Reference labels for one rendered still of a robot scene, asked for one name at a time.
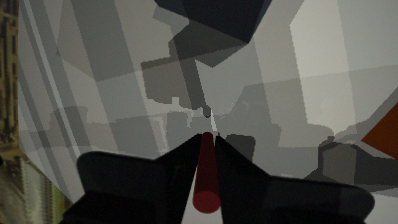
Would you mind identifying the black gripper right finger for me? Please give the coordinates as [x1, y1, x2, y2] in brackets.
[215, 136, 375, 224]

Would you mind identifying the dark red peg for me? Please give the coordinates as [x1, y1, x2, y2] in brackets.
[192, 132, 221, 214]

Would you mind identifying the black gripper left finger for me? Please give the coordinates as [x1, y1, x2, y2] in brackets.
[76, 134, 202, 224]

